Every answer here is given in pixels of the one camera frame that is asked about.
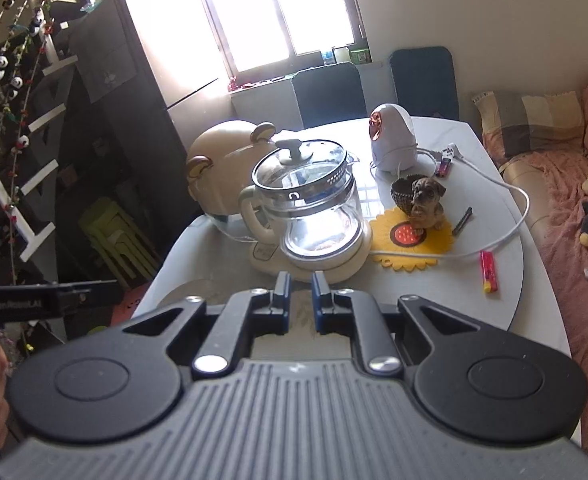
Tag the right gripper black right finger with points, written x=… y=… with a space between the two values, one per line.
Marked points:
x=357 y=315

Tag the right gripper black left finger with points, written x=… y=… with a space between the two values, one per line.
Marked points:
x=231 y=328

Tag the floral ceramic plate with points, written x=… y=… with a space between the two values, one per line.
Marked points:
x=302 y=342

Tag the cream kettle base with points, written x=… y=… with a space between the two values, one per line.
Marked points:
x=338 y=267

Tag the yellow sunflower mat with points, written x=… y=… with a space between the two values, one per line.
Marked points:
x=397 y=246

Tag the glass kettle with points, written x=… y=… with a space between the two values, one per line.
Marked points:
x=303 y=198

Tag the green stacked stools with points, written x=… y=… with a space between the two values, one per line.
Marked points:
x=119 y=242

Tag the dog figurine with basket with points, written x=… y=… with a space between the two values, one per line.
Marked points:
x=419 y=197

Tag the red yellow lighter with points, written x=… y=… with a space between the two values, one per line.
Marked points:
x=489 y=273

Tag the black pen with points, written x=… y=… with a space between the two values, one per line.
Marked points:
x=462 y=222

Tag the beige bear-ear helmet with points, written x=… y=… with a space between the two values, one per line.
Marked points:
x=219 y=166

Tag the white egg-shaped device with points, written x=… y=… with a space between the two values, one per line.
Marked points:
x=393 y=141

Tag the red clip tool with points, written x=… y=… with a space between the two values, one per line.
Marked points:
x=443 y=168

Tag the dark cabinet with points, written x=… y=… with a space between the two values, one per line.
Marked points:
x=126 y=54

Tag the dark teal chair left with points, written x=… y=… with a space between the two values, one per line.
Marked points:
x=328 y=94

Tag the dark teal chair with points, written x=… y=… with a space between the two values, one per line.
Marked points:
x=425 y=82
x=328 y=94

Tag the dark teal chair right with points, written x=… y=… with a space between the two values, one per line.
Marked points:
x=425 y=82

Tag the pink blanket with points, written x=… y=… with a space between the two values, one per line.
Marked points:
x=553 y=181

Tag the checkered pillow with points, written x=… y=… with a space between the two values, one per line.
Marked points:
x=515 y=124

